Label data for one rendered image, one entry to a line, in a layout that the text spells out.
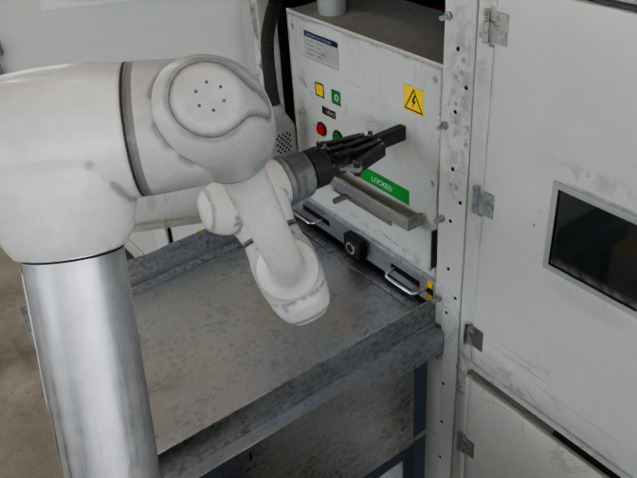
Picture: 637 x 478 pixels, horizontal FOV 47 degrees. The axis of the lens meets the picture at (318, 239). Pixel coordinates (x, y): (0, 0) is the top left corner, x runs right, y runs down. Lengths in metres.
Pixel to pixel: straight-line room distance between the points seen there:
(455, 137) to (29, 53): 1.00
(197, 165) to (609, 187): 0.62
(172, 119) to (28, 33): 1.19
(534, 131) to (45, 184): 0.73
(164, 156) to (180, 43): 1.13
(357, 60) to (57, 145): 0.93
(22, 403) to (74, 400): 2.11
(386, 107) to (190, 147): 0.87
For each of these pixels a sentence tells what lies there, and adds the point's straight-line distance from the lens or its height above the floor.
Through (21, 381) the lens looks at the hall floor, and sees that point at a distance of 2.97.
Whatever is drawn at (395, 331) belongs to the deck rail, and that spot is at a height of 0.89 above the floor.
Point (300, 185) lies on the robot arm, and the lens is 1.29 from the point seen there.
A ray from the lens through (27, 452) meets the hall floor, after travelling 2.70.
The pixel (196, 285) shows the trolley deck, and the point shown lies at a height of 0.85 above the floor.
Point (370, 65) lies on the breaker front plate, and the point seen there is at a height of 1.34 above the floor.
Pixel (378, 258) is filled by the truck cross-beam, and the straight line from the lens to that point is 1.69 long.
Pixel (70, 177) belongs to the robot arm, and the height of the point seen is 1.56.
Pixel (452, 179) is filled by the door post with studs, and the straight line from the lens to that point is 1.35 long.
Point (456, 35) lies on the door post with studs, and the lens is 1.25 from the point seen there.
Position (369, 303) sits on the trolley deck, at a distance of 1.63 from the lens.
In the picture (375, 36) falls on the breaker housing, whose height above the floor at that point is 1.39.
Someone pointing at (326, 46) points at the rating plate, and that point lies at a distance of 1.60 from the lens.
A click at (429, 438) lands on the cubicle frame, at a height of 0.50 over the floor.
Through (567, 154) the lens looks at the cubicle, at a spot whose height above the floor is 1.36.
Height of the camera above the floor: 1.87
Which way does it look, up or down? 34 degrees down
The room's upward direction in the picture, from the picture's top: 4 degrees counter-clockwise
